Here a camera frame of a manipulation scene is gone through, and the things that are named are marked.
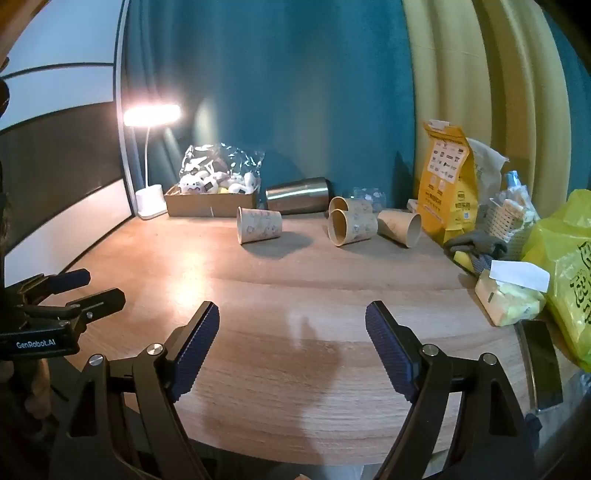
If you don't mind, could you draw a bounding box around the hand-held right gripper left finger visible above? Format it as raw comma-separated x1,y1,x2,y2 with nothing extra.
47,301,221,480

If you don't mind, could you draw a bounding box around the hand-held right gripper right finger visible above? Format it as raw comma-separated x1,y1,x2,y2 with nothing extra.
365,300,541,480

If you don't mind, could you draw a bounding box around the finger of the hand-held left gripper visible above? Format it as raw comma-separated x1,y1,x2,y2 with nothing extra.
13,269,92,308
28,288,127,334

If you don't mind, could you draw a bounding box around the brown paper cup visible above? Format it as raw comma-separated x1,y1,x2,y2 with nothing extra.
377,209,423,247

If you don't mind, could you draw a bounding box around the printed paper cup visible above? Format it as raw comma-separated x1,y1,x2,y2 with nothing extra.
328,196,374,219
327,209,379,247
237,207,283,246

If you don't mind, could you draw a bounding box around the white desk lamp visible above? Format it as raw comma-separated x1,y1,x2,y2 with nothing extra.
123,104,182,220

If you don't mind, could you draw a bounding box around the yellow sponge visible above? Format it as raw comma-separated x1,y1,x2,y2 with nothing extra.
452,250,477,274

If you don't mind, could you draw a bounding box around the yellow tissue pack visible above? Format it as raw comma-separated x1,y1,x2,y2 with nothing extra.
475,260,551,328

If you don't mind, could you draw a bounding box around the grey glove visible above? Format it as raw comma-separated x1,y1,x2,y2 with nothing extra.
443,230,509,260

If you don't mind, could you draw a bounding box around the cardboard box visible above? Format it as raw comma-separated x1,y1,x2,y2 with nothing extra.
164,178,262,219

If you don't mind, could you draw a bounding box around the black phone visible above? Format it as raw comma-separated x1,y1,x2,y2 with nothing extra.
519,318,564,412

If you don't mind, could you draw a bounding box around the clear plastic wrapper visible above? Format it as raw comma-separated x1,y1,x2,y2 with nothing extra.
350,186,387,210

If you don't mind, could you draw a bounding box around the clear bag of plush toys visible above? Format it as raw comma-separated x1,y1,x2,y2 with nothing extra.
178,143,266,195

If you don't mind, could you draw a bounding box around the white woven basket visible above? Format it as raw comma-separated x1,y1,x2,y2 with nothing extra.
477,198,539,257

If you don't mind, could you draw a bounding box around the yellow paper bag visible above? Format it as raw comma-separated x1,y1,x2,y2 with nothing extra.
417,119,476,245

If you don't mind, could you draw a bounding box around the stainless steel tumbler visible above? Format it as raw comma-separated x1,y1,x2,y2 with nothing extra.
265,177,331,216

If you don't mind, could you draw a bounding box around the yellow-green plastic bag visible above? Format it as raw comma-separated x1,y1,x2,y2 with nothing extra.
521,188,591,374

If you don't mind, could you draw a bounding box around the beige paper bag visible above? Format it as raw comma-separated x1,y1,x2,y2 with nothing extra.
465,137,509,210

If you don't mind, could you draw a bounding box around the teal curtain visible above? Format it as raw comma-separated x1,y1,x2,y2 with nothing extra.
121,0,419,220

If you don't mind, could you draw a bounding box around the yellow curtain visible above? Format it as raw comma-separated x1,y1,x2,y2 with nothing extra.
403,0,591,213

